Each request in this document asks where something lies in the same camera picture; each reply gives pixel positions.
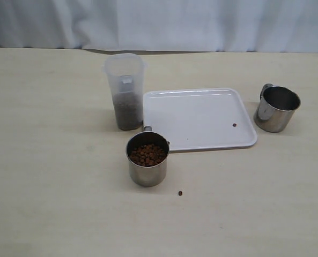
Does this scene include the translucent plastic tall container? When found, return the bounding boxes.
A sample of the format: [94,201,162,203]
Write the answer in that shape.
[104,53,145,131]

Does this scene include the steel cup with pellets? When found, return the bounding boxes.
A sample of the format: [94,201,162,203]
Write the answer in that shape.
[125,126,169,187]

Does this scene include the white curtain backdrop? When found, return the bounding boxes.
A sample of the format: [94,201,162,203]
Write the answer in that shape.
[0,1,318,52]

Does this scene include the white plastic tray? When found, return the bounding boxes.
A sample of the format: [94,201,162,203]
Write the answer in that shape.
[143,88,257,152]

